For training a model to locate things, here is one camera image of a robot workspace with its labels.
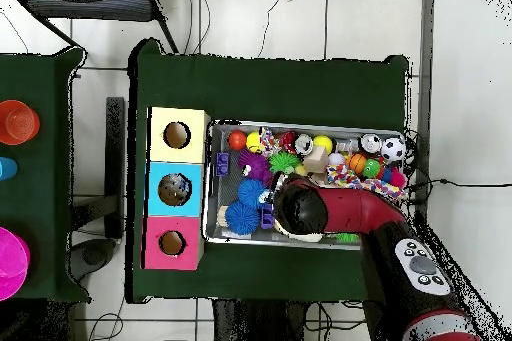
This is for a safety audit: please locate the crushed bottle with blue label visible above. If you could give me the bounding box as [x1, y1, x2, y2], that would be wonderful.
[175, 177, 192, 198]

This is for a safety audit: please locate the long polka dot cloth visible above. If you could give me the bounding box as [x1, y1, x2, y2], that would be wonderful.
[258, 126, 409, 202]

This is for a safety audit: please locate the shallow mesh bin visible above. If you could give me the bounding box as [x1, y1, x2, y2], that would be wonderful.
[203, 119, 406, 253]

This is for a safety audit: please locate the wooden box with three holes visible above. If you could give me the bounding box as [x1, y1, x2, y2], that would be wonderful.
[140, 106, 212, 271]

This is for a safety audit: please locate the purple spiky rubber ball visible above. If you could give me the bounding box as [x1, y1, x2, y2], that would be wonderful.
[238, 148, 273, 184]

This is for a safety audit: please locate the yellow ball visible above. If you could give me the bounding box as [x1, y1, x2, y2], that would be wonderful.
[245, 131, 263, 153]
[312, 134, 334, 156]

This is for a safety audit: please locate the orange ball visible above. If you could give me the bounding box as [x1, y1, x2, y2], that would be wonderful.
[227, 130, 248, 152]

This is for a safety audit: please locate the silver topped drink can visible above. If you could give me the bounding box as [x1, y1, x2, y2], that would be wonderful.
[294, 133, 315, 156]

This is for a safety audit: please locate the plain wooden block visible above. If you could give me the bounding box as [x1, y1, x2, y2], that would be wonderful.
[302, 145, 330, 174]

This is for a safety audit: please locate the dark green table cloth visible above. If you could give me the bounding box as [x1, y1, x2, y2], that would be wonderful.
[126, 38, 410, 310]

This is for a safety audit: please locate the small orange basketball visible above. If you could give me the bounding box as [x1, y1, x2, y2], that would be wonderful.
[346, 152, 368, 175]

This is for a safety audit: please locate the small soccer ball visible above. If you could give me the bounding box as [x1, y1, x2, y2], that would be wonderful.
[380, 137, 407, 163]

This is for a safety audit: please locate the green side table cloth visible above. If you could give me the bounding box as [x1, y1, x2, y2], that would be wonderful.
[0, 46, 91, 304]

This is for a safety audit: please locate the dark office chair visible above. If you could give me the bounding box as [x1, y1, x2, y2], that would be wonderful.
[23, 0, 179, 54]

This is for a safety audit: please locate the orange ribbed plastic cup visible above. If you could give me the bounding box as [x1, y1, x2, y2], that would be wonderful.
[0, 99, 41, 147]

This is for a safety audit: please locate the blue plastic cup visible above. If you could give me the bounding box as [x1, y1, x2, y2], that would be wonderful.
[0, 156, 19, 181]

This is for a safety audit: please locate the magenta plastic bowl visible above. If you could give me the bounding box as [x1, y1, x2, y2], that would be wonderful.
[0, 226, 31, 302]

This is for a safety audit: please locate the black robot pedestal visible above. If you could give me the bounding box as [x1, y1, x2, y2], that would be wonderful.
[211, 298, 311, 341]

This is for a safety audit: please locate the black power cable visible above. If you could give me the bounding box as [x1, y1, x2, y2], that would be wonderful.
[403, 177, 512, 198]

